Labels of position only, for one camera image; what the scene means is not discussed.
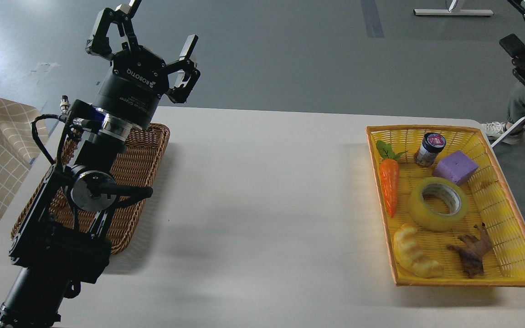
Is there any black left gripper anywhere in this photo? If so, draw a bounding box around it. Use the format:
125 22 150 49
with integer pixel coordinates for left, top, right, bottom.
85 0 201 130

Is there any yellow tape roll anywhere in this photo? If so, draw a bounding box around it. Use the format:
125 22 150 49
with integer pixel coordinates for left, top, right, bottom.
407 177 469 232

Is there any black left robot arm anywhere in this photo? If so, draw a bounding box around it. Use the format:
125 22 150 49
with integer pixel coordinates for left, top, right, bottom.
0 0 201 328

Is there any person in grey clothes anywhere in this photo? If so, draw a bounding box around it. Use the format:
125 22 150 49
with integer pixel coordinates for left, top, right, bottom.
505 82 525 129

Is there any white stand base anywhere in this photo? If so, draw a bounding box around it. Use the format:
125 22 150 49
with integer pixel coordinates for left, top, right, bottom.
413 0 494 17

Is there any white sneaker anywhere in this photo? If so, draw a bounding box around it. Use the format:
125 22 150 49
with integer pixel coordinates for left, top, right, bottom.
481 121 525 145

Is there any small dark jar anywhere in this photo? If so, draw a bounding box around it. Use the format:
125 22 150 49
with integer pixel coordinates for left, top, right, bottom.
414 132 446 168

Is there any purple foam block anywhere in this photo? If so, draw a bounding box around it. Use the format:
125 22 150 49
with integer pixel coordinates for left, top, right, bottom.
432 151 479 185

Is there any orange toy carrot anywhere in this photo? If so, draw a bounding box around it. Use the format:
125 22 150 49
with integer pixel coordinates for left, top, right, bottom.
376 140 406 217

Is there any yellow plastic basket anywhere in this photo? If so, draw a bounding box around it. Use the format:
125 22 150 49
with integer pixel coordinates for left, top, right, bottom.
366 125 525 287

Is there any brown toy animal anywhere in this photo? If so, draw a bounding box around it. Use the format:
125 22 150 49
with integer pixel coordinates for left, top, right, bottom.
446 223 493 279

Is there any yellow toy croissant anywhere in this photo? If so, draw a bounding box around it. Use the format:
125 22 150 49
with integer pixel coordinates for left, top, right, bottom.
392 223 444 278

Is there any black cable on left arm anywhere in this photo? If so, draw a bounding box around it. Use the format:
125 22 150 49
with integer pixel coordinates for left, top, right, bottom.
31 114 69 165

